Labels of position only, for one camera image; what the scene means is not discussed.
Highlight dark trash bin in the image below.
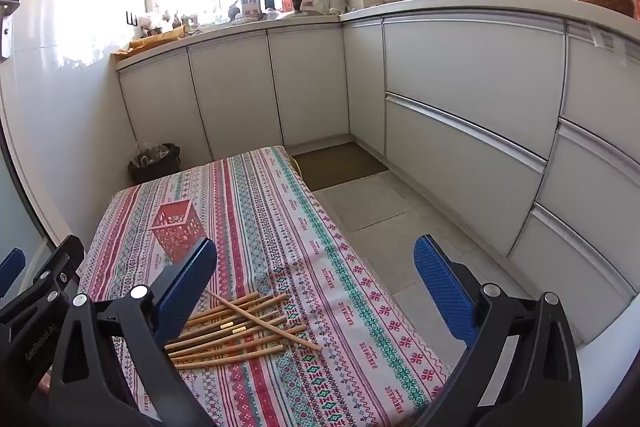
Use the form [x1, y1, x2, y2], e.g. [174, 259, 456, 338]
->
[128, 141, 182, 186]

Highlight glass panel door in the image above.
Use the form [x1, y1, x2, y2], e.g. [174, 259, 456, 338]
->
[0, 0, 56, 288]

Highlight white kitchen countertop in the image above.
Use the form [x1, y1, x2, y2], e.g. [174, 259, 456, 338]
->
[114, 0, 640, 73]

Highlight white base cabinets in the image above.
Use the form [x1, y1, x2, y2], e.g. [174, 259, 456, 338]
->
[117, 14, 640, 349]

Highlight pink plastic basket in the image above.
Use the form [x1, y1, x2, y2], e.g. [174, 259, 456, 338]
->
[151, 199, 209, 266]

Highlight brown floor mat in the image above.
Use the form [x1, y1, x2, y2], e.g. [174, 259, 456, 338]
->
[289, 141, 390, 192]

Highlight patterned striped tablecloth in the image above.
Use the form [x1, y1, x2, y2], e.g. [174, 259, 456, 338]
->
[82, 145, 454, 427]

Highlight row of small figurines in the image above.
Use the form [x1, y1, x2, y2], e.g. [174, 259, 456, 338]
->
[139, 9, 202, 36]

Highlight silver door handle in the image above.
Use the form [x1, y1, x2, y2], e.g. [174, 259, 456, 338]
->
[0, 0, 21, 58]

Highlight yellow paper bag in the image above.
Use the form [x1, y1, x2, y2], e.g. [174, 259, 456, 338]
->
[112, 29, 189, 60]

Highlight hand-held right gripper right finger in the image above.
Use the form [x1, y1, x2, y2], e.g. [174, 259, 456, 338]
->
[413, 234, 584, 427]

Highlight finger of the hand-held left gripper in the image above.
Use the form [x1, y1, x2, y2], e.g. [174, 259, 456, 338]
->
[0, 248, 27, 299]
[0, 234, 86, 408]

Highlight pile of wooden chopsticks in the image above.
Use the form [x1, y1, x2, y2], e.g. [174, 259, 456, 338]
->
[164, 289, 324, 371]

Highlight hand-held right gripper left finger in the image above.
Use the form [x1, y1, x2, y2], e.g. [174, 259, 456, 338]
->
[49, 236, 219, 427]

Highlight steel pot lid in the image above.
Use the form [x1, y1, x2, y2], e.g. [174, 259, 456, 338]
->
[277, 0, 324, 19]

